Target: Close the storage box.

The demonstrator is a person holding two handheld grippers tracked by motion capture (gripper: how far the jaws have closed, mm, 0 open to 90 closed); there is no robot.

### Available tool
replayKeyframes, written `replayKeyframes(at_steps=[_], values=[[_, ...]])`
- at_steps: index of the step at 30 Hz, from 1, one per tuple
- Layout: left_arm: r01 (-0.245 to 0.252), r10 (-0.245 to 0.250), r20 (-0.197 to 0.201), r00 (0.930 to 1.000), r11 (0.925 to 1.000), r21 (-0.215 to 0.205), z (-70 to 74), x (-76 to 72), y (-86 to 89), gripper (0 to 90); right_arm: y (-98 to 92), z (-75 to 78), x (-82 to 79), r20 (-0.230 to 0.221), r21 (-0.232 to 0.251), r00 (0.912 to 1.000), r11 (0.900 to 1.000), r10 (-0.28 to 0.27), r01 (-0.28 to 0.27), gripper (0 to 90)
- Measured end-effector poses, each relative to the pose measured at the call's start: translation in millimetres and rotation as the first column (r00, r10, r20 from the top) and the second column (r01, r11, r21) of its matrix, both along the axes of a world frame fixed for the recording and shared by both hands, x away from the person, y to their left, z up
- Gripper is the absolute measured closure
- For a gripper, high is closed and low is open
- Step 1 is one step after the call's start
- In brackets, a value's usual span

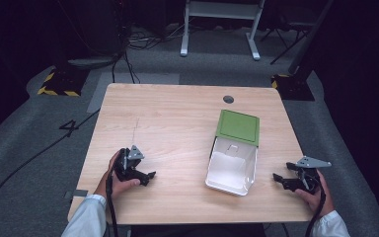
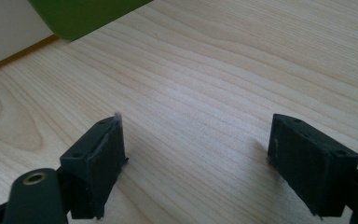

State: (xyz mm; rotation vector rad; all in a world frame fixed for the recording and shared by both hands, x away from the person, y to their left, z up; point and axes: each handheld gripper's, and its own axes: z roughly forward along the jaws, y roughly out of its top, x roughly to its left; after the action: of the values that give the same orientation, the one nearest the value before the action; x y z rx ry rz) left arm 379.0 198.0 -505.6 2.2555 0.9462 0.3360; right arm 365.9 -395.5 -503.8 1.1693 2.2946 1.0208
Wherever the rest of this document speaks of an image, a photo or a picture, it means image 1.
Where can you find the black folding tripod stand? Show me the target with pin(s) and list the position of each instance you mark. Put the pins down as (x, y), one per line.
(286, 36)

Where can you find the white box with green lid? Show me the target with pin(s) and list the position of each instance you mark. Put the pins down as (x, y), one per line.
(233, 164)

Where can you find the person's left hand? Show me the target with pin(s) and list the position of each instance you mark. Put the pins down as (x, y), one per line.
(112, 186)

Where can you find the black stand base striped tape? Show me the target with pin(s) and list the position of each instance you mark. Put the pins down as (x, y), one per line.
(62, 84)
(292, 87)

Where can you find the grey round table grommet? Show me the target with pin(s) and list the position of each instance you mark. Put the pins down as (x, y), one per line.
(228, 99)

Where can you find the person's right hand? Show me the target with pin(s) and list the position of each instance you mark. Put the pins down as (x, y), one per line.
(320, 202)

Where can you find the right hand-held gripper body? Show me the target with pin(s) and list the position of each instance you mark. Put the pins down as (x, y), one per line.
(309, 179)

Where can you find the grey slanted metal pole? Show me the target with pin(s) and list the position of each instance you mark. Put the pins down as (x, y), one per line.
(309, 36)

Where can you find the white metal desk frame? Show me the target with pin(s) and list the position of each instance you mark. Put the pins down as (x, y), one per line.
(223, 10)

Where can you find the black tape floor mark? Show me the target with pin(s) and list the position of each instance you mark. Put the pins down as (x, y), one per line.
(69, 127)

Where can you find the grey tape strip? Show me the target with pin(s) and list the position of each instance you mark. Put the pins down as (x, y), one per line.
(80, 193)

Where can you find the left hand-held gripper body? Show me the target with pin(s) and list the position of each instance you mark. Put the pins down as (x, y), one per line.
(125, 166)

